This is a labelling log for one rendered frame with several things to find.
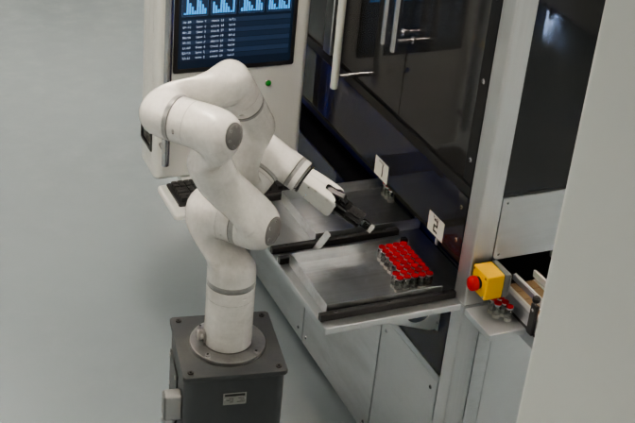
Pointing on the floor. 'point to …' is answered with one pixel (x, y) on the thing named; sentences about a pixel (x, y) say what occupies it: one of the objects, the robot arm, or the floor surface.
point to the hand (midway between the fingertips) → (354, 216)
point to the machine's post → (490, 169)
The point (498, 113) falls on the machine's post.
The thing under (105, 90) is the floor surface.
